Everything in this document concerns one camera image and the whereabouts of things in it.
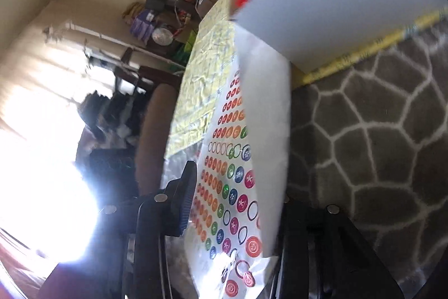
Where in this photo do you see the yellow plaid tablecloth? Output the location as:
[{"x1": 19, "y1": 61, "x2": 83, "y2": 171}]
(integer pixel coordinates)
[{"x1": 165, "y1": 0, "x2": 447, "y2": 159}]

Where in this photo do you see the white sticker paper sheet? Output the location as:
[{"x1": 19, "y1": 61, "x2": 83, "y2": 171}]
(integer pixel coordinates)
[{"x1": 166, "y1": 27, "x2": 291, "y2": 298}]

